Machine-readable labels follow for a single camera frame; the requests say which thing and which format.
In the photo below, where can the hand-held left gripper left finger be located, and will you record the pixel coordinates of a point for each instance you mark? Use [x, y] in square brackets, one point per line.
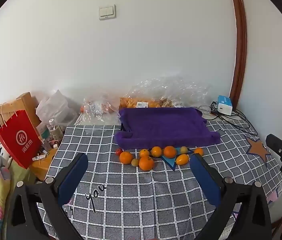
[73, 177]

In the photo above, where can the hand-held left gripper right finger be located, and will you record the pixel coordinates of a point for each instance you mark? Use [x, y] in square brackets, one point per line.
[204, 180]

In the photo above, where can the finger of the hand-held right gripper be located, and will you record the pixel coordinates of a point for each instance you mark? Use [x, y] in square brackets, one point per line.
[277, 143]

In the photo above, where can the orange tangerine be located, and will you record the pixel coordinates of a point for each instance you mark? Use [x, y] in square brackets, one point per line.
[169, 152]
[126, 157]
[198, 151]
[144, 153]
[156, 151]
[146, 163]

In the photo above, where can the oval yellow-orange kumquat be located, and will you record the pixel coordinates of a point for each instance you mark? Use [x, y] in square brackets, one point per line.
[182, 159]

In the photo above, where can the small green jujube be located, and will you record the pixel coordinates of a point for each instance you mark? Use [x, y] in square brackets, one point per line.
[135, 162]
[183, 150]

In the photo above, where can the small red jujube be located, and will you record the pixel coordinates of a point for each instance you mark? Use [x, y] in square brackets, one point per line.
[119, 151]

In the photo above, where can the purple towel covered tray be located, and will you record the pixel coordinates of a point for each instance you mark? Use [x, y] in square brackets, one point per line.
[163, 125]

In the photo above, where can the wooden bedside table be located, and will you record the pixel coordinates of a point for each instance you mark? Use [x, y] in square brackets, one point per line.
[43, 165]

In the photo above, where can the clear plastic bottle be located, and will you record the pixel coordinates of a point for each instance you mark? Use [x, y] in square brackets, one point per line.
[55, 130]

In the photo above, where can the white and blue box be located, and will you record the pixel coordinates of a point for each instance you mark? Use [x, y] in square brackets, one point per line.
[224, 108]

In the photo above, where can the grey checked tablecloth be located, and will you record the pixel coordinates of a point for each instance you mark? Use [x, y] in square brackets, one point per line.
[136, 200]

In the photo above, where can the red paper shopping bag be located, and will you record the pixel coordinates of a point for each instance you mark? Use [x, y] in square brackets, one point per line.
[18, 140]

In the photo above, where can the small clear plastic bag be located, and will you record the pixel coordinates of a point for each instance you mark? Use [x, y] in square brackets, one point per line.
[96, 110]

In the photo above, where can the white plastic bag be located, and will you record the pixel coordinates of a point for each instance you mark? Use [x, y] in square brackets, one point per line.
[56, 102]

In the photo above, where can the white spotted paper bag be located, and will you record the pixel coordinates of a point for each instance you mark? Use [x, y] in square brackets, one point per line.
[0, 150]

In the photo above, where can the pile of bagged oranges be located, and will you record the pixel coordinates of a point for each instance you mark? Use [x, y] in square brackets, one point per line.
[128, 103]

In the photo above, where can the large clear plastic bag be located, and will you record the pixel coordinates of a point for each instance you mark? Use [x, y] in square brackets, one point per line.
[176, 87]

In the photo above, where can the white label sticker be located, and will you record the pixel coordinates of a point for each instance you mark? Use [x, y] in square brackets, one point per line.
[142, 104]

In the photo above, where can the brown wooden door frame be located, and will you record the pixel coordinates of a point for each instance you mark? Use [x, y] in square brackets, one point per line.
[239, 42]

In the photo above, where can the white wall light switch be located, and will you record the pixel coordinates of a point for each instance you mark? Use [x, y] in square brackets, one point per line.
[107, 12]

